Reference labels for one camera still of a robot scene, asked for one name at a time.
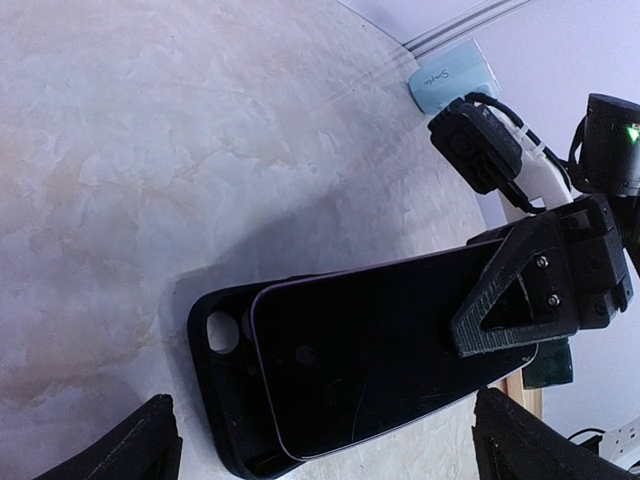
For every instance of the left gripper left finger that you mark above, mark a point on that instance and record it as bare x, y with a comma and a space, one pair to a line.
145, 445

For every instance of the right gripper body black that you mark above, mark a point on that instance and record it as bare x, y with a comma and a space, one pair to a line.
601, 282

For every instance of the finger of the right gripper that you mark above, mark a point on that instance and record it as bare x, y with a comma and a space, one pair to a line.
524, 295

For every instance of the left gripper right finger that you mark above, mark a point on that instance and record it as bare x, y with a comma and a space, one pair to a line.
511, 443

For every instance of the black phone case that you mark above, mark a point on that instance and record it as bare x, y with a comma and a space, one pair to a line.
233, 391

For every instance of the purple phone back up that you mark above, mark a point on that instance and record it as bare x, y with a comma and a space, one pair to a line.
347, 357

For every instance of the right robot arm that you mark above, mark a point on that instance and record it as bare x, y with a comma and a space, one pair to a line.
603, 159

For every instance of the beige plate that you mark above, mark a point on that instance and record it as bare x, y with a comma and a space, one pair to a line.
531, 400

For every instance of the dark green mug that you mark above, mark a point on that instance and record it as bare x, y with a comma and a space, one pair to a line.
552, 366

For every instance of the light blue mug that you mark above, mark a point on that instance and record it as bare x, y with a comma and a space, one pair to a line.
455, 73

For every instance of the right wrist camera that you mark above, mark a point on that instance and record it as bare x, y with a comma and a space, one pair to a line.
494, 150

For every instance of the right aluminium frame post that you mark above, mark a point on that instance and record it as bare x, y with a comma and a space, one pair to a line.
461, 26

